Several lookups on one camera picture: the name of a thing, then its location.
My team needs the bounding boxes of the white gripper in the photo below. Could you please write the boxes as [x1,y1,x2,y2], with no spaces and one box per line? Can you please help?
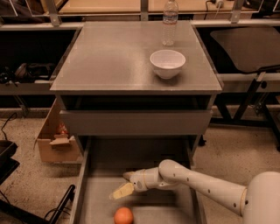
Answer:
[109,167,163,200]

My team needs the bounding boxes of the orange fruit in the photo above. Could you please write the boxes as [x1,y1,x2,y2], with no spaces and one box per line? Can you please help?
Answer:
[114,207,134,224]

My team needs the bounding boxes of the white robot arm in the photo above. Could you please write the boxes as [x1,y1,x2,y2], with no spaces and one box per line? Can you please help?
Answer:
[109,159,280,224]

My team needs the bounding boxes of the open grey middle drawer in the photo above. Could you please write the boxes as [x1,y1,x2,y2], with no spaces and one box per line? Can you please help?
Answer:
[70,137,207,224]

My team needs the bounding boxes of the closed grey top drawer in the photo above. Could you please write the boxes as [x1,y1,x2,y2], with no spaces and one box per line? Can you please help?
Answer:
[59,110,212,137]

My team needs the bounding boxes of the grey metal drawer cabinet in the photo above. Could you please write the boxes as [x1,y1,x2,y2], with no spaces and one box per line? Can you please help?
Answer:
[52,21,222,151]

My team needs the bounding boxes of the brown cardboard box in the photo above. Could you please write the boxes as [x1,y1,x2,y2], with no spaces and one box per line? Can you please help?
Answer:
[36,101,83,164]

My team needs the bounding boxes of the black chair base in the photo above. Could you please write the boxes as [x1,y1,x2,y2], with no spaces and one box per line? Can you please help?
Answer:
[0,140,76,224]

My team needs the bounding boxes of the white bowl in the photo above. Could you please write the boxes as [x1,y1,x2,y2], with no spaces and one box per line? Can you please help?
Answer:
[150,50,186,80]

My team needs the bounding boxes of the black headphones on shelf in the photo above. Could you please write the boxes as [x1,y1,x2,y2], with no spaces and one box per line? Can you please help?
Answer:
[0,63,55,84]

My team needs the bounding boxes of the clear plastic water bottle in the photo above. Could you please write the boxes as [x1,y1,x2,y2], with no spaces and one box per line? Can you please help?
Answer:
[162,0,179,46]

